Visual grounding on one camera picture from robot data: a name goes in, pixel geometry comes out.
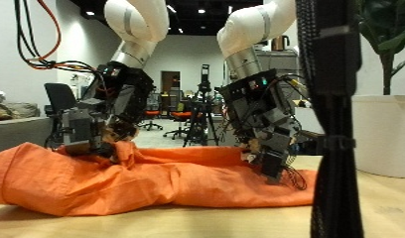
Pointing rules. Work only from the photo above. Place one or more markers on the orange button-up shirt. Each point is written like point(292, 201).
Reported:
point(145, 185)

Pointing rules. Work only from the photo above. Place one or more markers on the white storage box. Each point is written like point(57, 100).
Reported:
point(305, 120)

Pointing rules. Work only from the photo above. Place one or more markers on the orange office chair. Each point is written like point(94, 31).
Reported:
point(151, 113)
point(181, 115)

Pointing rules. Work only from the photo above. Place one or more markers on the brown door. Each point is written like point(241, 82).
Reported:
point(168, 81)

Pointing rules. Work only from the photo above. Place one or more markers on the black office chair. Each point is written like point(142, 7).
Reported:
point(59, 95)

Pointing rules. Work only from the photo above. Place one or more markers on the copper kettle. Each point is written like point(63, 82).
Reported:
point(280, 43)

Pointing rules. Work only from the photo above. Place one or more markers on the white ceiling light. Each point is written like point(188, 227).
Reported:
point(230, 10)
point(170, 8)
point(90, 13)
point(201, 11)

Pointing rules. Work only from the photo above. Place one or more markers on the brown cushion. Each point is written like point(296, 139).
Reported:
point(18, 110)

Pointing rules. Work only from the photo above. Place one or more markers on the grey sofa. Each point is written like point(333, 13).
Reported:
point(18, 135)

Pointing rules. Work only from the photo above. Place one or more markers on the white round plant pot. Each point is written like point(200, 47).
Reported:
point(388, 135)

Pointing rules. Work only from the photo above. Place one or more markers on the green leafy plant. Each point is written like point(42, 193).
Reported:
point(386, 76)

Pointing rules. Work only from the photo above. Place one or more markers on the black camera tripod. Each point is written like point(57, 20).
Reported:
point(204, 86)

